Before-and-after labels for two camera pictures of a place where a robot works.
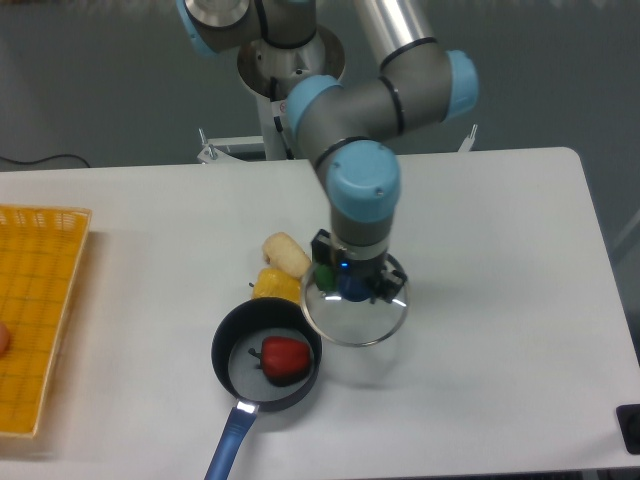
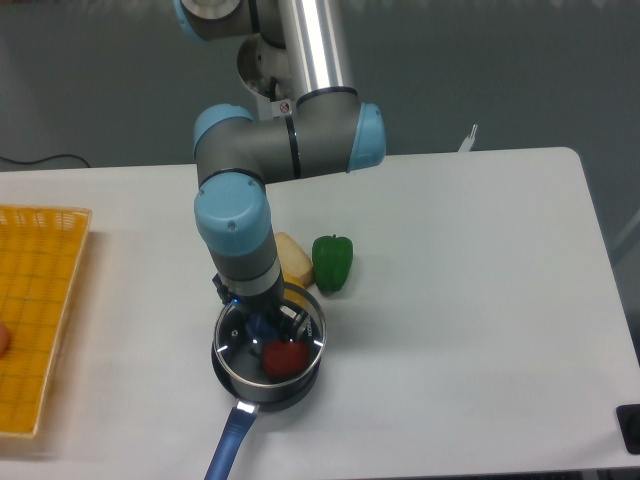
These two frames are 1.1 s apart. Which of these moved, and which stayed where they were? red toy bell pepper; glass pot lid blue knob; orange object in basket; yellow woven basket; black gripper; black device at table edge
Moved: black gripper; glass pot lid blue knob
Stayed: yellow woven basket; black device at table edge; orange object in basket; red toy bell pepper
